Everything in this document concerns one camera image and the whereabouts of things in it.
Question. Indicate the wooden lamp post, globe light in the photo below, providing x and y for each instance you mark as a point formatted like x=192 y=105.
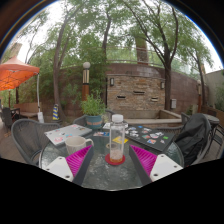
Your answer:
x=199 y=96
x=86 y=85

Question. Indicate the round dark patio table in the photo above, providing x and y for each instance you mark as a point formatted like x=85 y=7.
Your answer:
x=212 y=118

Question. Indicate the orange canopy with white pole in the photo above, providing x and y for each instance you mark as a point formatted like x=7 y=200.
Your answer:
x=15 y=73

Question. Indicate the black metal patio chair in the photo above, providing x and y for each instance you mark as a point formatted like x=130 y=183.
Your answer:
x=218 y=140

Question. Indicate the green plant in blue pot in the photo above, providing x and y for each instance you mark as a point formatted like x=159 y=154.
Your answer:
x=93 y=106

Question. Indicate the grey wall box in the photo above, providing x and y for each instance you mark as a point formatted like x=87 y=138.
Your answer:
x=173 y=103

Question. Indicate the white ribbed mug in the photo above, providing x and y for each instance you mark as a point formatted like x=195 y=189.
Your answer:
x=75 y=145

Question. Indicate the clear bottle with white cap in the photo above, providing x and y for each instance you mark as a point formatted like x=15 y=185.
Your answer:
x=117 y=140

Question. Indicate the blue-yellow striped bollard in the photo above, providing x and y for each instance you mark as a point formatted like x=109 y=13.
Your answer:
x=55 y=113

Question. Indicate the black laptop with stickers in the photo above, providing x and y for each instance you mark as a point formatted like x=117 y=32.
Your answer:
x=150 y=136

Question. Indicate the flat round red coaster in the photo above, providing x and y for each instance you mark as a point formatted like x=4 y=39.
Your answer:
x=108 y=161

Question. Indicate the large tree with forked trunk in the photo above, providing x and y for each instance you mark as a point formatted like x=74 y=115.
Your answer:
x=167 y=90

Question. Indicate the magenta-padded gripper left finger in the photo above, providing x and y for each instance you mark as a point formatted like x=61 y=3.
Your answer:
x=59 y=166

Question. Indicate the silver laptop with stickers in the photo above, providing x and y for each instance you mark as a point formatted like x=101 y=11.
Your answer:
x=66 y=133

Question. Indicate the yellow sticker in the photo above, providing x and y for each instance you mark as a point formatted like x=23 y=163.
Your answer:
x=125 y=140

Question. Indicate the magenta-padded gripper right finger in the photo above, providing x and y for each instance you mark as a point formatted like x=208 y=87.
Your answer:
x=165 y=166

